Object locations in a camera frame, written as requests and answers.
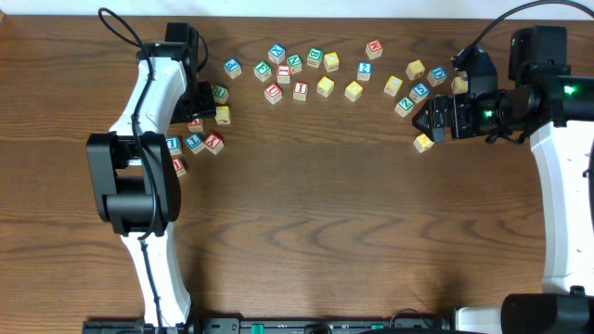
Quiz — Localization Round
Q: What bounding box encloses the yellow block centre row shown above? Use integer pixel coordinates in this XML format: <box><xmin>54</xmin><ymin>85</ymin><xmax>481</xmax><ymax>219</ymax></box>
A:
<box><xmin>316</xmin><ymin>76</ymin><xmax>335</xmax><ymax>97</ymax></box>

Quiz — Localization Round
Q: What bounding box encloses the red I wooden block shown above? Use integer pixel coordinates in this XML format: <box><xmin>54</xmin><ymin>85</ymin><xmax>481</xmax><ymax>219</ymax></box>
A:
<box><xmin>293</xmin><ymin>82</ymin><xmax>309</xmax><ymax>101</ymax></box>

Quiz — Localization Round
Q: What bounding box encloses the blue 2 wooden block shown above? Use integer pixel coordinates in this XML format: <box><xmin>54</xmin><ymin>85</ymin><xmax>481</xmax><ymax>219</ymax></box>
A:
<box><xmin>357</xmin><ymin>61</ymin><xmax>372</xmax><ymax>81</ymax></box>

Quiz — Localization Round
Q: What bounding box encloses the green F wooden block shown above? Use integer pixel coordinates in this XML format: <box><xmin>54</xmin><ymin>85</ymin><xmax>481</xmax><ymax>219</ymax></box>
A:
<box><xmin>253</xmin><ymin>60</ymin><xmax>272</xmax><ymax>82</ymax></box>

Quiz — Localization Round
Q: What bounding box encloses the yellow block upper right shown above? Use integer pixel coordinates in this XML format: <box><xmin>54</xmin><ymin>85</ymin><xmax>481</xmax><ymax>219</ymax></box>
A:
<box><xmin>406</xmin><ymin>59</ymin><xmax>425</xmax><ymax>81</ymax></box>

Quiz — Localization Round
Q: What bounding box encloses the red U wooden block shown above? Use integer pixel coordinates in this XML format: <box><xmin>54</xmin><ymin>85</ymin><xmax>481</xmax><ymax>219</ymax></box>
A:
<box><xmin>173</xmin><ymin>157</ymin><xmax>187</xmax><ymax>177</ymax></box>

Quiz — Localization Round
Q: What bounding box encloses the yellow 8 wooden block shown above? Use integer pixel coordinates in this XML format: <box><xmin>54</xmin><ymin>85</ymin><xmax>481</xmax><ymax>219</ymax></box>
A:
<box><xmin>451</xmin><ymin>76</ymin><xmax>469</xmax><ymax>95</ymax></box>

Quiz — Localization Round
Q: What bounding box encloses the red block beside F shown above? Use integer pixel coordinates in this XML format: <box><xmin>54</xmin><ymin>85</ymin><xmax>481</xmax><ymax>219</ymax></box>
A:
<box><xmin>277</xmin><ymin>65</ymin><xmax>291</xmax><ymax>84</ymax></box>

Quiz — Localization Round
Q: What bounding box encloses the green N wooden block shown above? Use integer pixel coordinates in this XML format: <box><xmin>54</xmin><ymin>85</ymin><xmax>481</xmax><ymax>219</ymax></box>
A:
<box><xmin>287</xmin><ymin>54</ymin><xmax>303</xmax><ymax>73</ymax></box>

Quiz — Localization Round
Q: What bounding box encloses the blue P wooden block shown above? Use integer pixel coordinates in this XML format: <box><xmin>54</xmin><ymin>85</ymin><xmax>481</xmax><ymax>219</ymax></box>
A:
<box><xmin>224</xmin><ymin>58</ymin><xmax>242</xmax><ymax>79</ymax></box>

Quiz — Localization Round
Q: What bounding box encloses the green B wooden block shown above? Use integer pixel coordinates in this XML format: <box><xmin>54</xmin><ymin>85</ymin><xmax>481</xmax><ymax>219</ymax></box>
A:
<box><xmin>306</xmin><ymin>47</ymin><xmax>324</xmax><ymax>68</ymax></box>

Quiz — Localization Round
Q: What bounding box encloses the yellow block lower right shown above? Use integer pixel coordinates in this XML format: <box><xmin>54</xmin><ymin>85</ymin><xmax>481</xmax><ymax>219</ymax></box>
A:
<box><xmin>414</xmin><ymin>134</ymin><xmax>434</xmax><ymax>153</ymax></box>

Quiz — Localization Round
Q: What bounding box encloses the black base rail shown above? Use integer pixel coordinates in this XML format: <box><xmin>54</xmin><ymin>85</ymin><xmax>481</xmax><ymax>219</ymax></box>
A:
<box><xmin>82</xmin><ymin>315</ymin><xmax>456</xmax><ymax>334</ymax></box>

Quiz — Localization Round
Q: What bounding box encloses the red H wooden block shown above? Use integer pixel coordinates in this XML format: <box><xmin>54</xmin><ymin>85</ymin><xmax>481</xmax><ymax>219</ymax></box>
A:
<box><xmin>366</xmin><ymin>39</ymin><xmax>384</xmax><ymax>59</ymax></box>

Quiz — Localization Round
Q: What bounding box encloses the blue L wooden block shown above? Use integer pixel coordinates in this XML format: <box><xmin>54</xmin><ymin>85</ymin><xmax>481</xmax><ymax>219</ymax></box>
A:
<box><xmin>166</xmin><ymin>136</ymin><xmax>183</xmax><ymax>157</ymax></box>

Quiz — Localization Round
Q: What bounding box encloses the yellow block beside B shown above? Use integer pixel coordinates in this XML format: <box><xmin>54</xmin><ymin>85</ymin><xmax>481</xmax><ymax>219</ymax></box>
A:
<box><xmin>324</xmin><ymin>52</ymin><xmax>340</xmax><ymax>72</ymax></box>

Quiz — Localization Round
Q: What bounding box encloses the yellow block near R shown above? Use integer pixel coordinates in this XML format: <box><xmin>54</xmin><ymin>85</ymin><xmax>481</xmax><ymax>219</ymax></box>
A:
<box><xmin>215</xmin><ymin>106</ymin><xmax>230</xmax><ymax>125</ymax></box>

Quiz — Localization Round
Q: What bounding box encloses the red Y wooden block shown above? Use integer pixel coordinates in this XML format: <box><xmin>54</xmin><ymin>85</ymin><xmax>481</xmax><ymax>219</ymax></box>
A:
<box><xmin>203</xmin><ymin>133</ymin><xmax>225</xmax><ymax>155</ymax></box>

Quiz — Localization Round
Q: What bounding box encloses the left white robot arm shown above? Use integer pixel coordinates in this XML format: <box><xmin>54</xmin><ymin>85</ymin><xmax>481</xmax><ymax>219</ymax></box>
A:
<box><xmin>86</xmin><ymin>37</ymin><xmax>215</xmax><ymax>333</ymax></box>

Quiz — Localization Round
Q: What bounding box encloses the green R wooden block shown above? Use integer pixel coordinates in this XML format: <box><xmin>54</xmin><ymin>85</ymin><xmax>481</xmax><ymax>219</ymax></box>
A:
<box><xmin>213</xmin><ymin>84</ymin><xmax>229</xmax><ymax>105</ymax></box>

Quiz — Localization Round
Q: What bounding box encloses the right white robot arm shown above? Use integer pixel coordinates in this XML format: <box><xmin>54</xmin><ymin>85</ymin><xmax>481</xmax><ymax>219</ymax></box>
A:
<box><xmin>412</xmin><ymin>75</ymin><xmax>593</xmax><ymax>333</ymax></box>

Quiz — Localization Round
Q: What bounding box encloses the yellow block row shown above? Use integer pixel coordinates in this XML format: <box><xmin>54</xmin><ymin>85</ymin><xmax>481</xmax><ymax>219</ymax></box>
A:
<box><xmin>316</xmin><ymin>76</ymin><xmax>335</xmax><ymax>97</ymax></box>
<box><xmin>383</xmin><ymin>75</ymin><xmax>403</xmax><ymax>96</ymax></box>

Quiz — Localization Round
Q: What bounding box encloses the red U block centre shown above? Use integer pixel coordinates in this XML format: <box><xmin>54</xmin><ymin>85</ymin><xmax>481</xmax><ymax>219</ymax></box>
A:
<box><xmin>264</xmin><ymin>83</ymin><xmax>282</xmax><ymax>105</ymax></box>

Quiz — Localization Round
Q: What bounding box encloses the blue D wooden block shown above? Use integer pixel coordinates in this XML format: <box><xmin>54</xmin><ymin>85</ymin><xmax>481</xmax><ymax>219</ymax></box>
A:
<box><xmin>427</xmin><ymin>66</ymin><xmax>447</xmax><ymax>87</ymax></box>

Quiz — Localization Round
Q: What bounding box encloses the yellow O wooden block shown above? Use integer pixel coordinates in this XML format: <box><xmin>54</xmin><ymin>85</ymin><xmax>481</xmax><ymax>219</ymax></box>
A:
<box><xmin>344</xmin><ymin>81</ymin><xmax>363</xmax><ymax>102</ymax></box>

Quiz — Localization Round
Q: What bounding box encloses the blue X wooden block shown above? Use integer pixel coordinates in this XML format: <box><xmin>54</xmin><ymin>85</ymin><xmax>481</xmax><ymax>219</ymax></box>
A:
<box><xmin>268</xmin><ymin>44</ymin><xmax>286</xmax><ymax>65</ymax></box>

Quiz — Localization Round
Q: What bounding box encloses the green Z wooden block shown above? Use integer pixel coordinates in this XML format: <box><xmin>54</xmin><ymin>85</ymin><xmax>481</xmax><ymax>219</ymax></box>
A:
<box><xmin>394</xmin><ymin>96</ymin><xmax>415</xmax><ymax>117</ymax></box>

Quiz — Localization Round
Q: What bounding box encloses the red A wooden block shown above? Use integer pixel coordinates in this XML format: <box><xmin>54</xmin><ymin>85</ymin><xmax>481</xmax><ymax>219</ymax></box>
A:
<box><xmin>187</xmin><ymin>119</ymin><xmax>203</xmax><ymax>133</ymax></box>

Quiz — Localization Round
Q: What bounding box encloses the blue 5 wooden block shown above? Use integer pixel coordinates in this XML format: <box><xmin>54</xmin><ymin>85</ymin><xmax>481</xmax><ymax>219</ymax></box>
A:
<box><xmin>409</xmin><ymin>83</ymin><xmax>431</xmax><ymax>104</ymax></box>

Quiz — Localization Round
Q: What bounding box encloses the yellow block right row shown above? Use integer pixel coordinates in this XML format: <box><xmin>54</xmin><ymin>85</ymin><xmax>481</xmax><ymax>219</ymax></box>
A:
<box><xmin>383</xmin><ymin>75</ymin><xmax>403</xmax><ymax>96</ymax></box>

